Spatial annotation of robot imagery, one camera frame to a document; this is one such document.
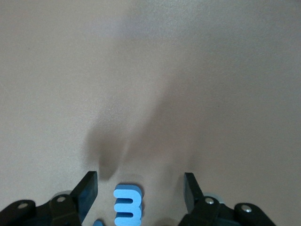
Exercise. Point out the blue foam letter X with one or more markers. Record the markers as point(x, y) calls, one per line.
point(98, 223)

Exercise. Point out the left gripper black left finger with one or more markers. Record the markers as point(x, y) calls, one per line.
point(87, 197)

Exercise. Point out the brown table mat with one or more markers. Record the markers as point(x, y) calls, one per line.
point(117, 70)

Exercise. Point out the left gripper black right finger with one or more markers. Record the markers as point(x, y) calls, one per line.
point(195, 202)

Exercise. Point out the blue foam letter E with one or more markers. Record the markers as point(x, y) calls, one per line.
point(135, 207)

